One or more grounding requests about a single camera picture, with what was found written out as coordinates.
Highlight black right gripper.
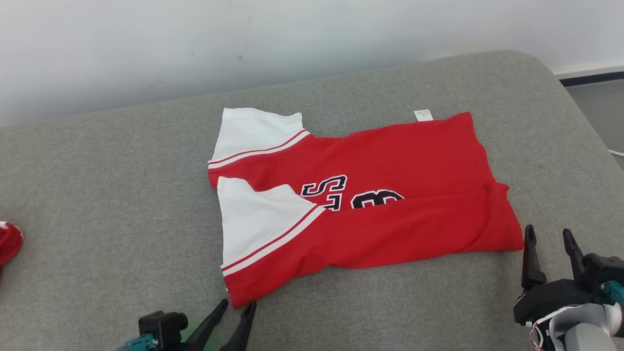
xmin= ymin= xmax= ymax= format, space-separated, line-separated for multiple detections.
xmin=513 ymin=224 xmax=610 ymax=326

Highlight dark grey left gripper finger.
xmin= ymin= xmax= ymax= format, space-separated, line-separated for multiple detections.
xmin=219 ymin=300 xmax=257 ymax=351
xmin=185 ymin=298 xmax=229 ymax=351

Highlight red white baseball jersey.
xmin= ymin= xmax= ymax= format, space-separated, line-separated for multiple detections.
xmin=208 ymin=107 xmax=525 ymax=309

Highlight red shorts with white stripe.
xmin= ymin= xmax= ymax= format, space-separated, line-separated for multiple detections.
xmin=0 ymin=221 xmax=24 ymax=268

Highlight black baseboard strip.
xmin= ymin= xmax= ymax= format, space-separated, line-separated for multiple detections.
xmin=560 ymin=71 xmax=624 ymax=87

